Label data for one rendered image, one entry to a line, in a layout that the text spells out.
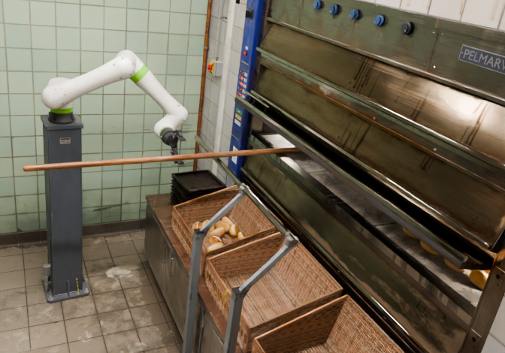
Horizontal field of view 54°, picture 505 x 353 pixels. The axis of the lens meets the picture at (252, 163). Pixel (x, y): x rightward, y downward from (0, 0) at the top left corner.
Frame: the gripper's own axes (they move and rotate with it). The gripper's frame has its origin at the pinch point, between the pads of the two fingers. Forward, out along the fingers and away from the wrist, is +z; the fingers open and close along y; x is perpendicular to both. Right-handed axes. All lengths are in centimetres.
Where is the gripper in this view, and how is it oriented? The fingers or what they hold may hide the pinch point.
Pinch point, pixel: (182, 151)
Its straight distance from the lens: 269.6
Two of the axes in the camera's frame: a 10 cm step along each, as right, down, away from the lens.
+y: -1.3, 9.2, 3.8
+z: 4.4, 4.0, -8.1
